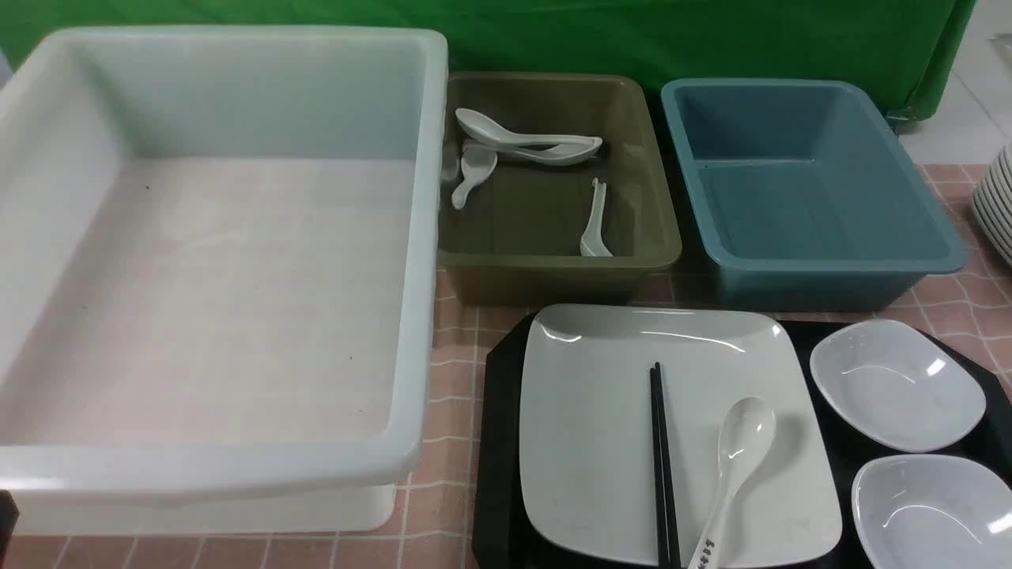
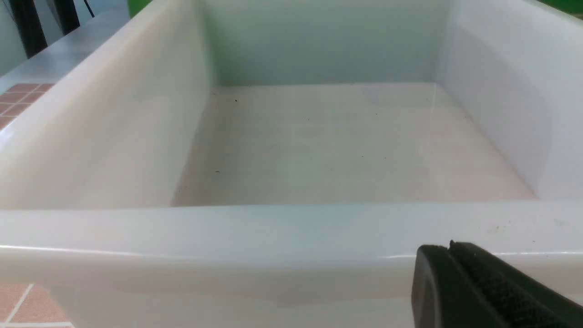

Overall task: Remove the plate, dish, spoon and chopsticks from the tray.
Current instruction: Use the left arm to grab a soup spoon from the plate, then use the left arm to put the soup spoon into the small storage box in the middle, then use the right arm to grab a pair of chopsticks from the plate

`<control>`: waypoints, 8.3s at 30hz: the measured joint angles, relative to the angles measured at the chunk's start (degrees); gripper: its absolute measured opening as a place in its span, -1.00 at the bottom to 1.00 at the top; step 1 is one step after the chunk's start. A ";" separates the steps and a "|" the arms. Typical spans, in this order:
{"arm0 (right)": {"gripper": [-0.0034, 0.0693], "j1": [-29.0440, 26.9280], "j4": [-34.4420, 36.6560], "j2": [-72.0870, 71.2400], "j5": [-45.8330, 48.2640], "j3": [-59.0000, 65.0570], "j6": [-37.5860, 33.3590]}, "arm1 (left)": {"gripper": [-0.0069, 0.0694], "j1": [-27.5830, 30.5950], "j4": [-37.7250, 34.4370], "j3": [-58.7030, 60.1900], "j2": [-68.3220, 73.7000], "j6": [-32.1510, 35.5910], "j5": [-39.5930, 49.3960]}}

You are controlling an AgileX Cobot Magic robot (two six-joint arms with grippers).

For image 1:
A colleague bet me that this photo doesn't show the stack of white plates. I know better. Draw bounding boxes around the stack of white plates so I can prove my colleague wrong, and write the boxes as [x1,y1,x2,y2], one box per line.
[971,143,1011,266]

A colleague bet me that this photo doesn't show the white spoon with lettering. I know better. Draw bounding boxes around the white spoon with lettering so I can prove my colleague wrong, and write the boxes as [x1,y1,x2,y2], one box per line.
[688,397,776,568]

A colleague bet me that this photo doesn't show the white spoon top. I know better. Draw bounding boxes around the white spoon top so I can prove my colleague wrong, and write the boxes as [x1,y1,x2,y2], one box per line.
[455,107,604,148]

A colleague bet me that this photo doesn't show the pink checkered tablecloth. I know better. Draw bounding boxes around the pink checkered tablecloth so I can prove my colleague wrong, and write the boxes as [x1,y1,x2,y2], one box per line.
[2,164,1010,568]

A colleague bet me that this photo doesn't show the black chopstick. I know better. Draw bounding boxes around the black chopstick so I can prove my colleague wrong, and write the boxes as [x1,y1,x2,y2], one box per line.
[660,364,681,568]
[648,361,671,568]

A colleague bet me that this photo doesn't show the white bowl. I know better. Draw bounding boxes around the white bowl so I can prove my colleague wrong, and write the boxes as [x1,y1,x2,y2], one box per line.
[809,319,987,454]
[851,454,1011,568]

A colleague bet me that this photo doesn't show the green cloth backdrop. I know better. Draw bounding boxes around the green cloth backdrop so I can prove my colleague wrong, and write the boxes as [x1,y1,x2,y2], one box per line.
[1,1,976,120]

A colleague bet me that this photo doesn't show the white square plate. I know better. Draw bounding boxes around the white square plate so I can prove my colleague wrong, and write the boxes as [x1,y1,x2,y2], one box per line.
[518,305,843,568]

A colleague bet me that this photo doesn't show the white spoon left small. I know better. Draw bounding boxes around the white spoon left small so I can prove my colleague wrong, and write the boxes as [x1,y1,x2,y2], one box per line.
[451,145,498,210]

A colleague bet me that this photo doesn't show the olive green plastic bin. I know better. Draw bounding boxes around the olive green plastic bin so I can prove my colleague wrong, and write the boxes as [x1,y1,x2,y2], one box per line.
[438,72,683,307]

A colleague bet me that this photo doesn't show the large white plastic bin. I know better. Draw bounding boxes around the large white plastic bin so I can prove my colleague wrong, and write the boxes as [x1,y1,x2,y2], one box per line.
[1,25,448,536]

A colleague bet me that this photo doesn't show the blue plastic bin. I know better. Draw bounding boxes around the blue plastic bin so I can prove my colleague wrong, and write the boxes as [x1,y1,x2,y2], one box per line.
[661,77,968,312]

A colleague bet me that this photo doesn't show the white spoon right side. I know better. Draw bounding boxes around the white spoon right side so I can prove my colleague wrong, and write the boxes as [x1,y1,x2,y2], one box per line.
[580,178,612,257]

